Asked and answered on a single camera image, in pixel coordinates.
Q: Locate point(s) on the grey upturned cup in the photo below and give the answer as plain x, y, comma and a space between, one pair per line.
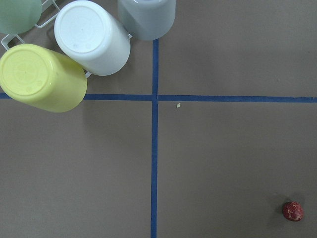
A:
147, 19

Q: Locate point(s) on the white upturned cup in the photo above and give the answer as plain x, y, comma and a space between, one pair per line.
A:
91, 36

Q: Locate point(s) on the yellow upturned cup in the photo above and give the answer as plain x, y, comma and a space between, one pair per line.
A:
42, 78

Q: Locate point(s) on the green upturned cup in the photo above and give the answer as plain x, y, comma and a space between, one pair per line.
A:
19, 16

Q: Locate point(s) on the red strawberry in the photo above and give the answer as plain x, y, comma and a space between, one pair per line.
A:
293, 211

